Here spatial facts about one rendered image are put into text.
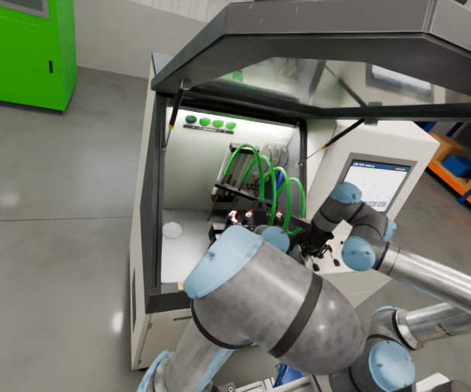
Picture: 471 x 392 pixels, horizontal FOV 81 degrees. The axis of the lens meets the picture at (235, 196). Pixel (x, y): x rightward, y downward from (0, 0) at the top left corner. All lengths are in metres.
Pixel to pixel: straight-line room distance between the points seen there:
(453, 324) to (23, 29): 3.52
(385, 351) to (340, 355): 0.61
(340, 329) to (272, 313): 0.08
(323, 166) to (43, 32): 2.83
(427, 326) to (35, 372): 1.85
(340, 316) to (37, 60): 3.41
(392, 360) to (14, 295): 2.03
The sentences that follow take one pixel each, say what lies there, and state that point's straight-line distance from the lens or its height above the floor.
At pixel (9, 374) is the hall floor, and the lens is 2.08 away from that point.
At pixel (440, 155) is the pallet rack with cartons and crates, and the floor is 0.36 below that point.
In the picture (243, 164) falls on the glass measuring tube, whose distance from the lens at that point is 1.37.
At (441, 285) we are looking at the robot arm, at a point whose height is 1.57.
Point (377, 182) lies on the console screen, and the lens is 1.59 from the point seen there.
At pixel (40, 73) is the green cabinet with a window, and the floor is 0.46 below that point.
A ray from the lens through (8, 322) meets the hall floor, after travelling 2.19.
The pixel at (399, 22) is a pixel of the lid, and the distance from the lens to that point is 0.35.
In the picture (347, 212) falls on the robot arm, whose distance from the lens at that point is 0.83.
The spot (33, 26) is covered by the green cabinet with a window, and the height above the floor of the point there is 0.88.
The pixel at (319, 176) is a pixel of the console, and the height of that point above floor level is 1.32.
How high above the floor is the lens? 1.94
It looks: 39 degrees down
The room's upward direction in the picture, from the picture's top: 24 degrees clockwise
